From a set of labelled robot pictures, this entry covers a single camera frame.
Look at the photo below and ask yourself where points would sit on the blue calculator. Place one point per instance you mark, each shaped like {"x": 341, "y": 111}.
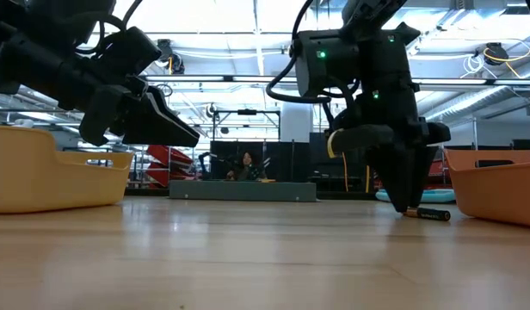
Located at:
{"x": 441, "y": 196}

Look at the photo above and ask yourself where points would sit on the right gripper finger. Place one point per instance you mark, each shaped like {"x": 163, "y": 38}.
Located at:
{"x": 422, "y": 168}
{"x": 396, "y": 176}

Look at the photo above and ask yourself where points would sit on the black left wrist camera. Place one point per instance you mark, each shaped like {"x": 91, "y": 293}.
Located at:
{"x": 131, "y": 51}

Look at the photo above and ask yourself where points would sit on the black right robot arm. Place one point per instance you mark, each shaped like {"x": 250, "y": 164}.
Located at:
{"x": 368, "y": 10}

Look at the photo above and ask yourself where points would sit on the red storage bins stack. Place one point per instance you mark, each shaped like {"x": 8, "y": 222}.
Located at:
{"x": 437, "y": 172}
{"x": 170, "y": 161}

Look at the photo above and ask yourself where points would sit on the grey metal power strip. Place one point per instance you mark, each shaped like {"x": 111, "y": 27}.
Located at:
{"x": 248, "y": 191}

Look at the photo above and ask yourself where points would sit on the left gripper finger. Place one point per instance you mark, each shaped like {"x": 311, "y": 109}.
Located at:
{"x": 162, "y": 103}
{"x": 157, "y": 127}

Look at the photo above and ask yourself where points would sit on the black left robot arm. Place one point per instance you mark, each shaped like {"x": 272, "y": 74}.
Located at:
{"x": 41, "y": 17}

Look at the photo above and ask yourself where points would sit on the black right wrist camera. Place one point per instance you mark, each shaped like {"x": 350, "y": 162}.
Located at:
{"x": 325, "y": 69}

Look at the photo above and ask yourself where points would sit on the orange plastic bin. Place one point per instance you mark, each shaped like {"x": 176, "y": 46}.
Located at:
{"x": 497, "y": 194}

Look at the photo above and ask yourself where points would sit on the copper black Duracell battery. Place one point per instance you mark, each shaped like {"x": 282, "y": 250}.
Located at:
{"x": 433, "y": 214}

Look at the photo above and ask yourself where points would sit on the yellow plastic bin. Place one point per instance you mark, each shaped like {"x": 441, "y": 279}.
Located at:
{"x": 32, "y": 181}

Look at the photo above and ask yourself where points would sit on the black metal gantry frame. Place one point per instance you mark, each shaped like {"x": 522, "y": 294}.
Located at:
{"x": 247, "y": 112}

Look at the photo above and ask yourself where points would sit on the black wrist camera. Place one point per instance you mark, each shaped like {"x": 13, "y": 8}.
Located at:
{"x": 325, "y": 69}
{"x": 131, "y": 51}

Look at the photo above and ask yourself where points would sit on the black background robot arm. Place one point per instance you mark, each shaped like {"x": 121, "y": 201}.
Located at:
{"x": 205, "y": 161}

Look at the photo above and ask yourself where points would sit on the black partition panels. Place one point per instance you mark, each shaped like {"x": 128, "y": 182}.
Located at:
{"x": 291, "y": 163}

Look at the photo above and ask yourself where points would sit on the person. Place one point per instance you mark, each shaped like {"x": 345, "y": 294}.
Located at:
{"x": 247, "y": 170}

